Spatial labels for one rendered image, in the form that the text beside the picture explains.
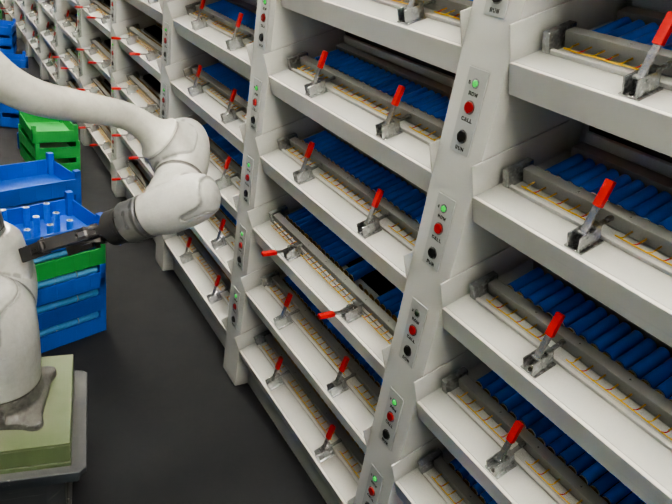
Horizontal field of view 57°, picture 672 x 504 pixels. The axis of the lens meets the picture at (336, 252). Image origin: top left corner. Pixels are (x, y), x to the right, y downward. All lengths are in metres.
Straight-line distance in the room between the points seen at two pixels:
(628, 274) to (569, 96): 0.22
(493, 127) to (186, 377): 1.28
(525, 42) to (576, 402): 0.48
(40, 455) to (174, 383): 0.60
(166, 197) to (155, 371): 0.80
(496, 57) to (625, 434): 0.51
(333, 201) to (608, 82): 0.66
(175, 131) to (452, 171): 0.62
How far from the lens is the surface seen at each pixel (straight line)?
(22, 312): 1.30
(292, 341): 1.52
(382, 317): 1.23
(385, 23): 1.11
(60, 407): 1.43
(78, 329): 2.05
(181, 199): 1.23
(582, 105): 0.82
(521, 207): 0.91
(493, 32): 0.92
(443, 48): 0.99
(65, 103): 1.21
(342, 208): 1.27
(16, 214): 2.02
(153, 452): 1.69
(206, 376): 1.92
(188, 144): 1.34
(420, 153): 1.06
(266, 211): 1.60
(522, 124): 0.95
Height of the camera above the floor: 1.20
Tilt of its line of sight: 26 degrees down
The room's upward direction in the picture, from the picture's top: 10 degrees clockwise
